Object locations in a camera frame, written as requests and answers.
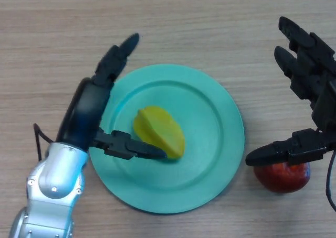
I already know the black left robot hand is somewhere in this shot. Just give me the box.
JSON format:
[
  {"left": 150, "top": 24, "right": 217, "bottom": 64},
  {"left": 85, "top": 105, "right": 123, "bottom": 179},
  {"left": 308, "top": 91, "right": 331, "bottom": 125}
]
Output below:
[{"left": 55, "top": 33, "right": 167, "bottom": 160}]

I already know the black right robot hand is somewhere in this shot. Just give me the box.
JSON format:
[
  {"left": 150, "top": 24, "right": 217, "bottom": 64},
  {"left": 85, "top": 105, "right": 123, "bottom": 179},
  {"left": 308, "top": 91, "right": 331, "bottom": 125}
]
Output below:
[{"left": 245, "top": 16, "right": 336, "bottom": 167}]

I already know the yellow starfruit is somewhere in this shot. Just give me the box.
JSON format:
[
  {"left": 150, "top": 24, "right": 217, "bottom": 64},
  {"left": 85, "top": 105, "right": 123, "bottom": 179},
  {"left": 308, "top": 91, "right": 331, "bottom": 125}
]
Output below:
[{"left": 133, "top": 105, "right": 185, "bottom": 159}]

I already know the green round plate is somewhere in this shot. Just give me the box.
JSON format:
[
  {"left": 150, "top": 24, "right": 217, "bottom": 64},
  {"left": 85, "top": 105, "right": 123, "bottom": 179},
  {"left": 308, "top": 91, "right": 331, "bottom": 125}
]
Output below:
[{"left": 89, "top": 63, "right": 245, "bottom": 214}]

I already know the red apple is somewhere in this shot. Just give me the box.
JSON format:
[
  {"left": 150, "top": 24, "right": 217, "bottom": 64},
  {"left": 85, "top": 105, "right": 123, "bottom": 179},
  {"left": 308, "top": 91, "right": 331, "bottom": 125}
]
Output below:
[{"left": 254, "top": 162, "right": 311, "bottom": 193}]

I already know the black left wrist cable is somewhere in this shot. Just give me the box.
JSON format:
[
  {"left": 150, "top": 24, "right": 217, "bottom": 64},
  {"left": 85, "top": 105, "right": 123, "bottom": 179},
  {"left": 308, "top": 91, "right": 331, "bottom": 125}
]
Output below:
[{"left": 33, "top": 123, "right": 55, "bottom": 161}]

